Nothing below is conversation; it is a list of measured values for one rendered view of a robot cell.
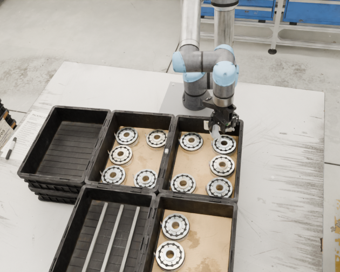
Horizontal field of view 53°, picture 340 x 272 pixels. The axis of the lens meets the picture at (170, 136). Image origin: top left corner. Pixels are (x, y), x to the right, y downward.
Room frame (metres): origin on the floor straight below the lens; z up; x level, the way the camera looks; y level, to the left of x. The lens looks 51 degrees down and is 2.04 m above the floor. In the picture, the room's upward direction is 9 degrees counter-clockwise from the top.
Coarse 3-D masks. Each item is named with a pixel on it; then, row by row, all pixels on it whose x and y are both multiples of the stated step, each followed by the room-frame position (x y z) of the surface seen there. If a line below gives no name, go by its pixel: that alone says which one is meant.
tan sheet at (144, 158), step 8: (120, 128) 1.08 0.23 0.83; (136, 128) 1.06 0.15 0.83; (144, 128) 1.06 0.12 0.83; (144, 136) 1.01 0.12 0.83; (136, 144) 0.97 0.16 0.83; (144, 144) 0.96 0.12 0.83; (136, 152) 0.92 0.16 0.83; (144, 152) 0.92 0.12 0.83; (152, 152) 0.91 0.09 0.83; (160, 152) 0.90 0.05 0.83; (136, 160) 0.88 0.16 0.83; (144, 160) 0.87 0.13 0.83; (152, 160) 0.87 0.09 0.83; (160, 160) 0.86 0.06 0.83; (128, 168) 0.84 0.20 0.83; (136, 168) 0.84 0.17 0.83; (144, 168) 0.83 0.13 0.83; (152, 168) 0.82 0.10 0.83; (128, 176) 0.80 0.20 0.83; (128, 184) 0.76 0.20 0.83
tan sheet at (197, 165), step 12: (204, 144) 0.91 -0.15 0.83; (180, 156) 0.87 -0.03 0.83; (192, 156) 0.86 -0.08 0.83; (204, 156) 0.85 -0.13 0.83; (180, 168) 0.80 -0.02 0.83; (192, 168) 0.79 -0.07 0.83; (204, 168) 0.78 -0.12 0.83; (204, 180) 0.73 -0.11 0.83; (228, 180) 0.71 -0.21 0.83; (204, 192) 0.67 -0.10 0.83
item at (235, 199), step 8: (176, 120) 0.99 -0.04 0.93; (240, 120) 0.93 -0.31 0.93; (240, 128) 0.89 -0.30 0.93; (240, 136) 0.86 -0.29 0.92; (240, 144) 0.81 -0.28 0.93; (168, 152) 0.82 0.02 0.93; (240, 152) 0.77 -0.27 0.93; (168, 160) 0.78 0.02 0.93; (240, 160) 0.73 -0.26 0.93; (240, 168) 0.69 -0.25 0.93; (160, 184) 0.68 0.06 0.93; (160, 192) 0.64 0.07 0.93; (168, 192) 0.64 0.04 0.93; (176, 192) 0.63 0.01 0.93; (184, 192) 0.63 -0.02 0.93; (224, 200) 0.57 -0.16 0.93; (232, 200) 0.57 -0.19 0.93
